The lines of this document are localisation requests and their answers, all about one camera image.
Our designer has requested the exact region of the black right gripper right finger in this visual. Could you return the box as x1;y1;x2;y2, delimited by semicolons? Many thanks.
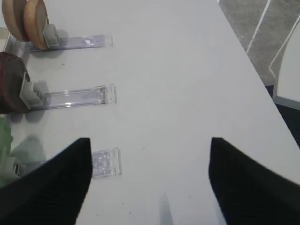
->
208;137;300;225

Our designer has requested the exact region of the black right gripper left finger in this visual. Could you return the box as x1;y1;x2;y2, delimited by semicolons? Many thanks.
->
0;138;92;225

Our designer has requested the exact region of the toasted bun slice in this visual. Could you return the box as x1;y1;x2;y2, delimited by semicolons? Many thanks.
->
23;0;49;50

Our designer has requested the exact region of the green lettuce leaf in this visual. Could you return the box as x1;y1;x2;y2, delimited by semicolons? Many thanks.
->
0;117;13;187

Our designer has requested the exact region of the brown meat patty right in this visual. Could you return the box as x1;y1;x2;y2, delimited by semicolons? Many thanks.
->
0;52;30;114

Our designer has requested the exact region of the clear pusher track bottom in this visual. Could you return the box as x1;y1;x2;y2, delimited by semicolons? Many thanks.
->
0;148;122;180

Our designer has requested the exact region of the clear pusher track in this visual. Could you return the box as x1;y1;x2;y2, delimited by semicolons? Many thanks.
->
0;148;122;180
28;24;113;53
20;79;117;111

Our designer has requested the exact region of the clear pusher track middle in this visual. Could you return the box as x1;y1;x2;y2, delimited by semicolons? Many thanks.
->
20;79;117;111

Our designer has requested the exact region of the white chair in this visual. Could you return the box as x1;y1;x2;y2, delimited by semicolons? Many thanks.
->
273;24;300;110

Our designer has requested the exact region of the clear pusher track top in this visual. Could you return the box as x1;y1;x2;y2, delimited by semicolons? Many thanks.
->
28;24;113;53

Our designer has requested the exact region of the tan bun slice rear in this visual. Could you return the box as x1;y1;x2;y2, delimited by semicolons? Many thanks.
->
2;0;29;42

